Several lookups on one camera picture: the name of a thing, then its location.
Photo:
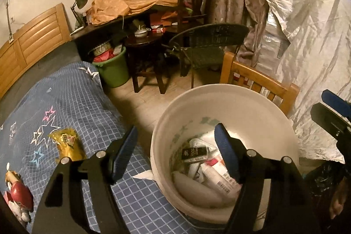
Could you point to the green plastic bucket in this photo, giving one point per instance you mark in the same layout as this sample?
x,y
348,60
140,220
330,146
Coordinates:
x,y
112,72

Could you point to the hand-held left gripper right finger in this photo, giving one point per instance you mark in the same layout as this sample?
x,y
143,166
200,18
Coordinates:
x,y
226,151

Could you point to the dark wooden desk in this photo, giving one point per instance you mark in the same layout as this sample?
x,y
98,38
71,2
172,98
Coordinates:
x,y
90,34

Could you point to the blue star-print blanket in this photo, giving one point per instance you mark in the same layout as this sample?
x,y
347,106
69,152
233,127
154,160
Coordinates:
x,y
68,97

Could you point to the white paper scrap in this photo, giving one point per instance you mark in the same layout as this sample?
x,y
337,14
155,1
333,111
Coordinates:
x,y
144,175

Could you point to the white plastic bucket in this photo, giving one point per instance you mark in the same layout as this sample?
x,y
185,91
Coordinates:
x,y
246,105

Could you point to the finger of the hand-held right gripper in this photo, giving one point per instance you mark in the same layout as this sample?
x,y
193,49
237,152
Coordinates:
x,y
333,99
326,116

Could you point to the wooden headboard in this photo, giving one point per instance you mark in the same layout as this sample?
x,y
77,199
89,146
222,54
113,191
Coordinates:
x,y
35,39

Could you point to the red apple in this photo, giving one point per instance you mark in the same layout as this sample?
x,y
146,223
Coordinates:
x,y
19,193

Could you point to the dark round side table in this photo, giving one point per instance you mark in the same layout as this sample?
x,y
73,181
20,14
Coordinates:
x,y
142,43

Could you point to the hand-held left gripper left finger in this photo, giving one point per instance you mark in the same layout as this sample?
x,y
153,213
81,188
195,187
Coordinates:
x,y
123,154

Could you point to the dark wicker chair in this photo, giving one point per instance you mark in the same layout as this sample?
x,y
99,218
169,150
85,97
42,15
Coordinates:
x,y
211,34

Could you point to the pink carton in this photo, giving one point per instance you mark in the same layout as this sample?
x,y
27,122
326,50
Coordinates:
x,y
211,162

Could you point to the black patterned packet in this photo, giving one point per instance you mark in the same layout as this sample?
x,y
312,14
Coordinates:
x,y
193,154

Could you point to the yellow snack packet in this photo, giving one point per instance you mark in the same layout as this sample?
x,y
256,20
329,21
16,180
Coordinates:
x,y
67,145

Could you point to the white printed wrapper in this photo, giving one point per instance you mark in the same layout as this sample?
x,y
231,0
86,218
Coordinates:
x,y
196,172

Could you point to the black trash bag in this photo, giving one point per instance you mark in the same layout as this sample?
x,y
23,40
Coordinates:
x,y
318,182

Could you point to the orange-white crumpled wrapper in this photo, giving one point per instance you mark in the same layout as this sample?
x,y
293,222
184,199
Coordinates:
x,y
19,213

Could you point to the dark desk lamp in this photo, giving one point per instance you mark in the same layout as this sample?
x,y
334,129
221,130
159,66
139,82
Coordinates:
x,y
81,0

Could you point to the grey bed sheet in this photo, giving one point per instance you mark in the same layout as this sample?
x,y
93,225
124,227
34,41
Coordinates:
x,y
41,69

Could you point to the silver crinkled cloth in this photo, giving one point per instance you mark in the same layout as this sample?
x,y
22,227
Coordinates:
x,y
312,44

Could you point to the red box on table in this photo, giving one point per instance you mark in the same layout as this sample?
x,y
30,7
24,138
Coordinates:
x,y
158,29

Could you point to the light wooden chair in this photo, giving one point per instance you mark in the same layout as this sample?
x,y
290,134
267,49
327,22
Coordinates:
x,y
238,69

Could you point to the tan foam block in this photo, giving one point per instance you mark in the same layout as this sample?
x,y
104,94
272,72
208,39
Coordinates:
x,y
12,176

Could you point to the white enamel pot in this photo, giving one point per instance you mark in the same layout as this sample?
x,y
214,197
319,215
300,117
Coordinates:
x,y
142,32

